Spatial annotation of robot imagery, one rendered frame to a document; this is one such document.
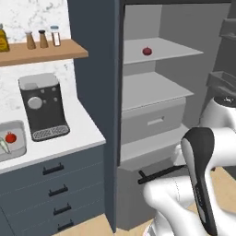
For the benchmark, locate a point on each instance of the dark grey open fridge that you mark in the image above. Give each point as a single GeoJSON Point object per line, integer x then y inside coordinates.
{"type": "Point", "coordinates": [92, 61]}

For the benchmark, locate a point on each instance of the grey fridge crisper drawer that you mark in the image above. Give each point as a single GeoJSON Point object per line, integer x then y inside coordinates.
{"type": "Point", "coordinates": [138, 126]}

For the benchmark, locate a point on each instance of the black coffee machine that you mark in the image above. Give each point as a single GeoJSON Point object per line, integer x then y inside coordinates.
{"type": "Point", "coordinates": [46, 113]}

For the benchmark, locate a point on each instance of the grey fridge door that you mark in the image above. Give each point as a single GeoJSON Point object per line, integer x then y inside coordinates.
{"type": "Point", "coordinates": [226, 58]}

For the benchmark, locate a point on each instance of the grey tupperware container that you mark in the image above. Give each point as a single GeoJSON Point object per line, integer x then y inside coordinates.
{"type": "Point", "coordinates": [19, 147]}

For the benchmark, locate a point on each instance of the brown shaker with white cap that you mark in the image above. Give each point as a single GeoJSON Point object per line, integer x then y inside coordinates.
{"type": "Point", "coordinates": [30, 42]}

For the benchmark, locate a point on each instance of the brown shaker with black cap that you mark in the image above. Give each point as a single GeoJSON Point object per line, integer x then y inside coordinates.
{"type": "Point", "coordinates": [43, 40]}

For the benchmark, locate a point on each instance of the wooden wall shelf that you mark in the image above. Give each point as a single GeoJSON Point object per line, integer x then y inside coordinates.
{"type": "Point", "coordinates": [46, 52]}

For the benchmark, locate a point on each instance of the pale green fish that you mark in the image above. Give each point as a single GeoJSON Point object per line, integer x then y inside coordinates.
{"type": "Point", "coordinates": [4, 146]}

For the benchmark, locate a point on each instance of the grey fridge shelf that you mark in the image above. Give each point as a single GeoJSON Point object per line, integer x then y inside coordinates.
{"type": "Point", "coordinates": [150, 89]}
{"type": "Point", "coordinates": [144, 147]}
{"type": "Point", "coordinates": [166, 50]}

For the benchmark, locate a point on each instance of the grey freezer drawer front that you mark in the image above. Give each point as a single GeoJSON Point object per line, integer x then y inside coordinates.
{"type": "Point", "coordinates": [129, 202]}

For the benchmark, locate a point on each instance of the blue-grey drawer front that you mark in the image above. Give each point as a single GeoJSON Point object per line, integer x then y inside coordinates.
{"type": "Point", "coordinates": [86, 184]}
{"type": "Point", "coordinates": [87, 202]}
{"type": "Point", "coordinates": [89, 216]}
{"type": "Point", "coordinates": [83, 164]}

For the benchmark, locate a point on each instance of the yellow bottle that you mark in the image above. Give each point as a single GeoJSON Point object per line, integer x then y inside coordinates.
{"type": "Point", "coordinates": [3, 40]}

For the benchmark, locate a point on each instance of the glass spice jar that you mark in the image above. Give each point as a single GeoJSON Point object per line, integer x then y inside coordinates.
{"type": "Point", "coordinates": [56, 37]}

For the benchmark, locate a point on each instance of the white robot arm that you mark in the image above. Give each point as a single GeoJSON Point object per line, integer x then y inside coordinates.
{"type": "Point", "coordinates": [184, 199]}

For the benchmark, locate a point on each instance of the grey fridge door bin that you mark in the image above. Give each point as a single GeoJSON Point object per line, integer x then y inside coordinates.
{"type": "Point", "coordinates": [229, 29]}
{"type": "Point", "coordinates": [221, 81]}

